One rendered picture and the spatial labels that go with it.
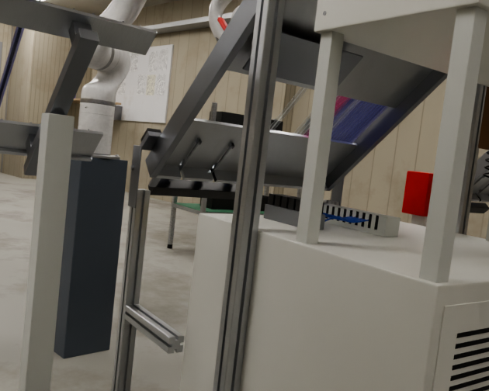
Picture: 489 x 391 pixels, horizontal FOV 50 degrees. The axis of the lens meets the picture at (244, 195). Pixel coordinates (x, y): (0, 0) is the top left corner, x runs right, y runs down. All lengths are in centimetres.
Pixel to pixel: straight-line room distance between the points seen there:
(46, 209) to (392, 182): 417
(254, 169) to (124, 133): 750
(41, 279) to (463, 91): 99
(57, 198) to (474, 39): 93
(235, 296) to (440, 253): 44
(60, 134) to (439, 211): 86
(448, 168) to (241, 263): 45
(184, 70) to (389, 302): 677
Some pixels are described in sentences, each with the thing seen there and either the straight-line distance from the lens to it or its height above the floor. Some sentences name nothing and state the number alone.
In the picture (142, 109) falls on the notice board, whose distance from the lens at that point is 810.
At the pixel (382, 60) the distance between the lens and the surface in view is 151.
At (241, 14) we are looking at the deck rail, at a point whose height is 107.
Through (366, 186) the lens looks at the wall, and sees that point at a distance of 528.
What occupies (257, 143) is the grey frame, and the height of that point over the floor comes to 79.
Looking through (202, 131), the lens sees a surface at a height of 82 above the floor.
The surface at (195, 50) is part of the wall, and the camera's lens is 735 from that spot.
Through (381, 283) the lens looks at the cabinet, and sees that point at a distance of 84.
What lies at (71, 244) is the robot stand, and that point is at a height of 40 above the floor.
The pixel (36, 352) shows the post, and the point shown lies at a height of 25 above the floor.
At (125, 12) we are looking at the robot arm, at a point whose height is 120.
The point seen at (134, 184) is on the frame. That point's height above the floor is 65.
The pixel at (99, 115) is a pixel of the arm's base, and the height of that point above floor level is 85.
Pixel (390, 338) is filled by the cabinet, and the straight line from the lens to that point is 84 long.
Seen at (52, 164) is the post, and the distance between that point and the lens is 129.
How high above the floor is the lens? 77
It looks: 4 degrees down
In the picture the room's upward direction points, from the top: 7 degrees clockwise
